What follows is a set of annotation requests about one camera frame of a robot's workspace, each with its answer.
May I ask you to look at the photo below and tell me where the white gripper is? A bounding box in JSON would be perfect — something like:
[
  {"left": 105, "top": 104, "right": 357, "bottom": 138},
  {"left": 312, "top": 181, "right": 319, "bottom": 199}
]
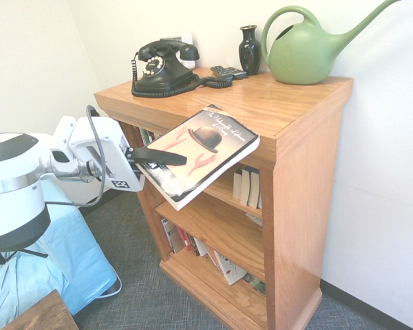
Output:
[{"left": 67, "top": 116, "right": 189, "bottom": 193}]

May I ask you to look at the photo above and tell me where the Milan Kundera paperback book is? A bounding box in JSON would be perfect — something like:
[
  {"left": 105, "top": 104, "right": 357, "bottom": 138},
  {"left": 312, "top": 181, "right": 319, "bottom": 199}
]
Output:
[{"left": 136, "top": 104, "right": 262, "bottom": 212}]

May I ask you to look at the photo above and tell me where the black rotary telephone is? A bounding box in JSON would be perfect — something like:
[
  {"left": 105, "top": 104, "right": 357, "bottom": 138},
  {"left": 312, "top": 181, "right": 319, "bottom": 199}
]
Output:
[{"left": 130, "top": 51, "right": 234, "bottom": 99}]

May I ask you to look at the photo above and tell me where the black rotary telephone base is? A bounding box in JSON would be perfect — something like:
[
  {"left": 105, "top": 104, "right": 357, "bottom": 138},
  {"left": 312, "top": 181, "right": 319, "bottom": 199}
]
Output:
[{"left": 134, "top": 54, "right": 199, "bottom": 94}]

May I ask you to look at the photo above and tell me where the white grey magazine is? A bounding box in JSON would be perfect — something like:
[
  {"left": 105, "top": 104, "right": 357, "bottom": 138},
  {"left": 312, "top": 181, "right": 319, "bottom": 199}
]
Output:
[{"left": 160, "top": 217, "right": 186, "bottom": 254}]

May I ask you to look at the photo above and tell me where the white page edge book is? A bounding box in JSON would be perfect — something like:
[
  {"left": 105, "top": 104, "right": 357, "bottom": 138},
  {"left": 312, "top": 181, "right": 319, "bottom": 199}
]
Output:
[
  {"left": 240, "top": 165, "right": 253, "bottom": 207},
  {"left": 248, "top": 167, "right": 263, "bottom": 210},
  {"left": 232, "top": 168, "right": 244, "bottom": 202}
]

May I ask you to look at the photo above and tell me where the dark red spine book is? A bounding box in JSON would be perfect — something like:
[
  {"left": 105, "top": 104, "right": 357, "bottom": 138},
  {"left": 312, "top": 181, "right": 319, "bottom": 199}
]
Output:
[{"left": 184, "top": 232, "right": 201, "bottom": 257}]

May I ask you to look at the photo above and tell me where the white spine book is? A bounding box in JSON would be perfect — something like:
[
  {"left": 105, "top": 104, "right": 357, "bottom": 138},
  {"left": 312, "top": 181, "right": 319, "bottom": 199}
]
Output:
[{"left": 191, "top": 236, "right": 208, "bottom": 258}]

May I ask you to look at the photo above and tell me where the black remote control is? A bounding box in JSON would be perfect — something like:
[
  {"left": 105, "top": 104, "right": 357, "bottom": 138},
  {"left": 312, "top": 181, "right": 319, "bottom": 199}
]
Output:
[
  {"left": 210, "top": 65, "right": 233, "bottom": 79},
  {"left": 226, "top": 66, "right": 248, "bottom": 80}
]

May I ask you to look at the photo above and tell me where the black telephone handset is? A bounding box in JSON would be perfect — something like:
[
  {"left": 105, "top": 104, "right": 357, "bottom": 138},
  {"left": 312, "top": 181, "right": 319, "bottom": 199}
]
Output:
[{"left": 136, "top": 38, "right": 200, "bottom": 63}]

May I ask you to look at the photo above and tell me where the orange spine book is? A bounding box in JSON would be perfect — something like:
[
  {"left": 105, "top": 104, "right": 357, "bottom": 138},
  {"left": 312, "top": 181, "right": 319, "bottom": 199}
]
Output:
[{"left": 205, "top": 244, "right": 223, "bottom": 272}]

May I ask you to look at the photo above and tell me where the flat lying magazine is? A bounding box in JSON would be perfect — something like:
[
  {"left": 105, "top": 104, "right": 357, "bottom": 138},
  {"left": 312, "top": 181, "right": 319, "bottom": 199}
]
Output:
[{"left": 245, "top": 212, "right": 264, "bottom": 230}]

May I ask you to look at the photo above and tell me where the light blue cloth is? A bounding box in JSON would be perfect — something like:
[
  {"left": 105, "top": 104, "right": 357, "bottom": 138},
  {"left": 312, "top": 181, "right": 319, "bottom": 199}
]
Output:
[{"left": 0, "top": 187, "right": 118, "bottom": 330}]

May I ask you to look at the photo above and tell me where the white book red print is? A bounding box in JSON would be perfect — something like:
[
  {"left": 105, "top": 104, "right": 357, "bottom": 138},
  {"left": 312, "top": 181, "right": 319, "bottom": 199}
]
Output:
[{"left": 213, "top": 250, "right": 248, "bottom": 286}]

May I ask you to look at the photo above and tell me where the black ceramic vase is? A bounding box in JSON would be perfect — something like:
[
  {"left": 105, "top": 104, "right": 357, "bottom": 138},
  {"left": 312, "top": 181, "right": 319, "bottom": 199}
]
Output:
[{"left": 239, "top": 25, "right": 262, "bottom": 76}]

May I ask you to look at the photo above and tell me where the wooden bookshelf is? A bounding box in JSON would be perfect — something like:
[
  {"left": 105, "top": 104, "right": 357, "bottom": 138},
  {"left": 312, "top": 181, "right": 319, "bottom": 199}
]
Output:
[{"left": 94, "top": 67, "right": 354, "bottom": 330}]

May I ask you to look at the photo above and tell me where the black tripod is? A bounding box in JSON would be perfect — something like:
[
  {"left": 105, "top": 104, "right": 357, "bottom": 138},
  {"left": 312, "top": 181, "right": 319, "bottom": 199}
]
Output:
[{"left": 0, "top": 247, "right": 50, "bottom": 272}]

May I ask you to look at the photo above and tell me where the dark flat lying book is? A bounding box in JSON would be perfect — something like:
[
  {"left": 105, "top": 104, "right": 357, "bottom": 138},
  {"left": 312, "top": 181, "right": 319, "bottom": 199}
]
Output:
[{"left": 242, "top": 272, "right": 266, "bottom": 296}]

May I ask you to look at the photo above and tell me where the green plastic watering can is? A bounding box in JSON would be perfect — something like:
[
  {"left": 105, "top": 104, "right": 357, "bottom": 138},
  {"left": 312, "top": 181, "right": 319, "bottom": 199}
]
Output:
[{"left": 260, "top": 0, "right": 404, "bottom": 86}]

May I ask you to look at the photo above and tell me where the small wooden table corner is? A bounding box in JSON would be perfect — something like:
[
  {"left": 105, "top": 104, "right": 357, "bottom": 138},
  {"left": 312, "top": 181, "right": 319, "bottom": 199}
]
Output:
[{"left": 1, "top": 289, "right": 80, "bottom": 330}]

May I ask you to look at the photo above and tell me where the grey gripper camera cable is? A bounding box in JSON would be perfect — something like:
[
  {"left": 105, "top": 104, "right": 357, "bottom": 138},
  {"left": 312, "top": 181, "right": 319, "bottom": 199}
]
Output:
[{"left": 44, "top": 104, "right": 107, "bottom": 208}]

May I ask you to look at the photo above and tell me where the white wall device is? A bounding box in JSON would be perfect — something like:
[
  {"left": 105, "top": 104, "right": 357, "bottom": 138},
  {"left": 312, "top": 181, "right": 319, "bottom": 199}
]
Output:
[{"left": 159, "top": 32, "right": 195, "bottom": 69}]

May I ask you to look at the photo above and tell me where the white floor cable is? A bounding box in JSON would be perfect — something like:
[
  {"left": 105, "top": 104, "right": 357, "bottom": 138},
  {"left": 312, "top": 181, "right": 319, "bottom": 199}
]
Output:
[{"left": 95, "top": 274, "right": 123, "bottom": 298}]

